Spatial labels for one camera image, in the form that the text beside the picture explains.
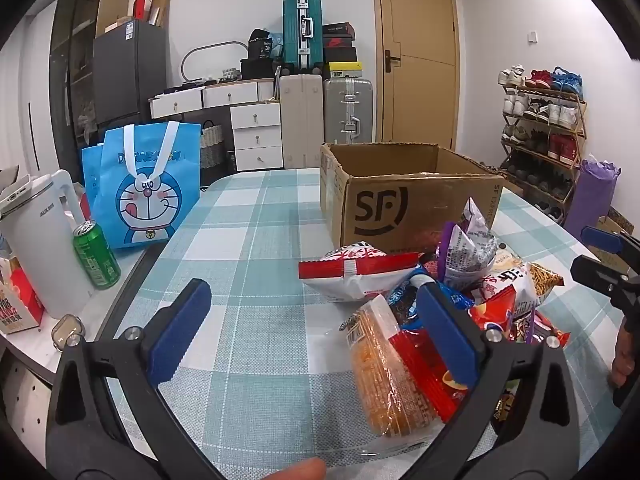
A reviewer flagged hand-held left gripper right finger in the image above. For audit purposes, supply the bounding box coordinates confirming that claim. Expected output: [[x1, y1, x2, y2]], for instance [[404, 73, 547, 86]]
[[405, 282, 583, 480]]

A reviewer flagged blue cookie packet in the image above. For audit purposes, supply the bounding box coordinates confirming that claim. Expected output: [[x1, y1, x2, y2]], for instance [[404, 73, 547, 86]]
[[387, 267, 476, 333]]

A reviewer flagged black bag white label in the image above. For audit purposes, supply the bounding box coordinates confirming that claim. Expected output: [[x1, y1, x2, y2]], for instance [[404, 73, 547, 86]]
[[248, 29, 273, 61]]

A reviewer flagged wooden door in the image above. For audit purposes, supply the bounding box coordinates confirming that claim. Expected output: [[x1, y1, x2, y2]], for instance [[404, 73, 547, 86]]
[[371, 0, 461, 151]]

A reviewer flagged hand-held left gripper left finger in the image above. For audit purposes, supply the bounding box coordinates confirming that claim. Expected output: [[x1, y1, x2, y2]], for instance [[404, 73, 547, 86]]
[[46, 277, 221, 480]]

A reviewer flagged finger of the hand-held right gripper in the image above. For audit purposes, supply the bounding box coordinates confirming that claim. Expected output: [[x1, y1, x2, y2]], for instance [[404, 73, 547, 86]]
[[581, 226, 640, 261], [571, 255, 632, 311]]

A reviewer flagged purple white snack packet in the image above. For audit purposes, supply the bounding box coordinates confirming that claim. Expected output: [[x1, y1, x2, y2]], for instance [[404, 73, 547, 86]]
[[436, 197, 498, 292]]

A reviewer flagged black square bag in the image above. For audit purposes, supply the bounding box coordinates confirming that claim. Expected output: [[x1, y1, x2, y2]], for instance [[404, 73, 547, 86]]
[[240, 57, 278, 81]]

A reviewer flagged red chip packet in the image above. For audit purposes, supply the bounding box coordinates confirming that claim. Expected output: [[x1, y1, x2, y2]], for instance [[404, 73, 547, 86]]
[[389, 330, 473, 423]]

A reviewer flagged flat cardboard box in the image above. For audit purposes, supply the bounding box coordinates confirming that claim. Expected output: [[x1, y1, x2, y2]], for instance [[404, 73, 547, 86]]
[[104, 16, 136, 36]]

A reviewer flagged purple wrapped roll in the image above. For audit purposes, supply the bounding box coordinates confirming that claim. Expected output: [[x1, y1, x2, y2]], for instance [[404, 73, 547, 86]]
[[565, 155, 622, 241]]

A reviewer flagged teal suitcase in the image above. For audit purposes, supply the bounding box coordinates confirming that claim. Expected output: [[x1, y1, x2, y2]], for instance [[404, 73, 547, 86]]
[[282, 0, 323, 72]]

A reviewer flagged orange bread packet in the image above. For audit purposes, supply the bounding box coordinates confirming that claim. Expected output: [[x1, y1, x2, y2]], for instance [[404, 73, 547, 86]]
[[340, 294, 448, 448]]

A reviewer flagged white drawer dresser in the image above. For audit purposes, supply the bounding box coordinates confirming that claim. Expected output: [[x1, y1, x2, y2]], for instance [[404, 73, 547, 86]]
[[148, 80, 283, 172]]

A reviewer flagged blue plastic bag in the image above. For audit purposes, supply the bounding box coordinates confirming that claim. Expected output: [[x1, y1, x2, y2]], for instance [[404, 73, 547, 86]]
[[265, 30, 286, 61]]

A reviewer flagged person's right hand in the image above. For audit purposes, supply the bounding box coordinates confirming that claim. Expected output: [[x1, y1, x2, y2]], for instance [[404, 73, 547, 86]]
[[608, 317, 639, 389]]

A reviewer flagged white side table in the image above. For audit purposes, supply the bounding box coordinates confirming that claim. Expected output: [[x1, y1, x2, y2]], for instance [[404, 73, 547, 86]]
[[0, 240, 166, 461]]

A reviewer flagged dark glass door cabinet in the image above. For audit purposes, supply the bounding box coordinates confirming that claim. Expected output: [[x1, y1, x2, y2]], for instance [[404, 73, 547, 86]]
[[50, 0, 133, 181]]

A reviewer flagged red white carton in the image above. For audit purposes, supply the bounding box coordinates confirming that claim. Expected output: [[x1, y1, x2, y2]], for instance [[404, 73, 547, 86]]
[[0, 257, 46, 336]]

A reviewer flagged brown stick snack packet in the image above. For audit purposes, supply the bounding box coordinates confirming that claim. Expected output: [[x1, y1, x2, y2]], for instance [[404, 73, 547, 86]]
[[522, 260, 566, 306]]

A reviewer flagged small clear case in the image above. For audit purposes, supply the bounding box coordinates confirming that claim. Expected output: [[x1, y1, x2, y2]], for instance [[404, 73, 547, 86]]
[[51, 314, 86, 351]]

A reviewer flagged grey wicker basket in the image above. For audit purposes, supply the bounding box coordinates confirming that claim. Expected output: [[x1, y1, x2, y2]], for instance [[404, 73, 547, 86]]
[[200, 122, 223, 166]]

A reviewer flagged dark grey fridge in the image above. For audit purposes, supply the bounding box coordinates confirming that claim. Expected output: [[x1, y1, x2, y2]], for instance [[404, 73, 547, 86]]
[[92, 20, 168, 131]]

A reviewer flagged blue cartoon tote bag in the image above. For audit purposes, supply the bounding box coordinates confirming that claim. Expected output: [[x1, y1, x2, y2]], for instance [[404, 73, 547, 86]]
[[81, 121, 202, 251]]

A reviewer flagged small brown cardboard box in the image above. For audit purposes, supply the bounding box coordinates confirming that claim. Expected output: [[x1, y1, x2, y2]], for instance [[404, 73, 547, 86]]
[[582, 207, 636, 273]]

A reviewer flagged green drink can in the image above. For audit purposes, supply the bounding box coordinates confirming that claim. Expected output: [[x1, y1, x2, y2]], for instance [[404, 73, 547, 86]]
[[72, 220, 122, 291]]

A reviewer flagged shoe rack with shoes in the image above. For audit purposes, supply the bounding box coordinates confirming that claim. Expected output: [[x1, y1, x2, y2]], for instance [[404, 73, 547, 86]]
[[497, 64, 588, 223]]

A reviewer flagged yellow black shoe box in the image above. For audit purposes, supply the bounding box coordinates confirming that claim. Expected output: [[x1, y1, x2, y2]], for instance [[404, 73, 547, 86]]
[[324, 61, 363, 80]]

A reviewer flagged white electric kettle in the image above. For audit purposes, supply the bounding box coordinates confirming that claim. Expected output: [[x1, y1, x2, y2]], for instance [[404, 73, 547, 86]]
[[0, 169, 96, 320]]

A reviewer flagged white wardrobe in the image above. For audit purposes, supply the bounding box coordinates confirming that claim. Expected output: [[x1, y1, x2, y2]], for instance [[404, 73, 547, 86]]
[[0, 0, 58, 176]]

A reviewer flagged silver suitcase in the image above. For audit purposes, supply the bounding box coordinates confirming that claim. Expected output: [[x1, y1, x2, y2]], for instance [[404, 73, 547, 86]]
[[322, 77, 375, 145]]

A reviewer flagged person's left hand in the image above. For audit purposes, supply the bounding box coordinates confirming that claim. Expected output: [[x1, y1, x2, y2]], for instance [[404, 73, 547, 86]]
[[260, 457, 327, 480]]

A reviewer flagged beige suitcase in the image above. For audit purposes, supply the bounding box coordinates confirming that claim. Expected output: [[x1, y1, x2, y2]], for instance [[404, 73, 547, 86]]
[[278, 74, 324, 170]]

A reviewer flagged red white printed snack packet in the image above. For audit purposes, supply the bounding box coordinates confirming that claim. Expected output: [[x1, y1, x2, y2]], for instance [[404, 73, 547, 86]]
[[470, 260, 541, 333]]

